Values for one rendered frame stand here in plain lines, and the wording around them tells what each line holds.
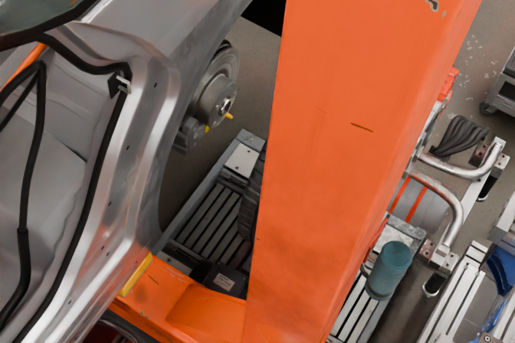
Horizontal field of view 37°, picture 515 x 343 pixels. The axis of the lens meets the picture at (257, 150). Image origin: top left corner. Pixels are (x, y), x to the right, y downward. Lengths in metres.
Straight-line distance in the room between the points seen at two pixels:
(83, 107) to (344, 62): 1.14
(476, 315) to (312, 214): 1.73
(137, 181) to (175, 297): 0.45
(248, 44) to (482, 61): 1.05
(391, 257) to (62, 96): 0.97
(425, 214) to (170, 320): 0.72
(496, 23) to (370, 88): 2.98
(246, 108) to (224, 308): 1.40
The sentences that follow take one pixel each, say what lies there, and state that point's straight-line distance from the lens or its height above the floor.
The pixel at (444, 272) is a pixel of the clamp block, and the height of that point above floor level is 0.93.
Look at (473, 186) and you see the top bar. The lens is 2.02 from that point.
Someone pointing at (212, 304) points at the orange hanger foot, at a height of 0.76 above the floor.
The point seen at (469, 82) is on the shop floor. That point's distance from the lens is 3.48.
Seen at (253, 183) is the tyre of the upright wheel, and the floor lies 1.02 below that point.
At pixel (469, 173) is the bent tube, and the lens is 2.00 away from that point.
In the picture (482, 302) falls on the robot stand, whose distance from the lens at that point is 2.76.
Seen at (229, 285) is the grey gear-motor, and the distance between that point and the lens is 2.38.
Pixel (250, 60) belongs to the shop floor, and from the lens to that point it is 3.36.
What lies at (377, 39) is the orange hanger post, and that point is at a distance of 0.73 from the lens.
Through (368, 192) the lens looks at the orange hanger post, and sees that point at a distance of 0.94.
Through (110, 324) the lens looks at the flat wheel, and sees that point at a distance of 2.28.
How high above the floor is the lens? 2.66
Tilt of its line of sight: 59 degrees down
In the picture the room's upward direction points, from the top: 6 degrees clockwise
